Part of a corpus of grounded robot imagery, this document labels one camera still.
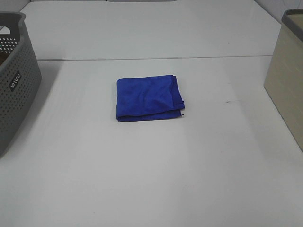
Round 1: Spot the blue towel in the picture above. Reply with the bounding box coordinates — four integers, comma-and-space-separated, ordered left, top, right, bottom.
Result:
116, 75, 185, 122

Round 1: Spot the grey perforated plastic basket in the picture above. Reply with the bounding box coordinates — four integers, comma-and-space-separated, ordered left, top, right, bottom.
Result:
0, 12, 42, 155

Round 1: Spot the beige storage box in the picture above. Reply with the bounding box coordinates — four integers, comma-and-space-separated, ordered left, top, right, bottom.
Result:
264, 9, 303, 149

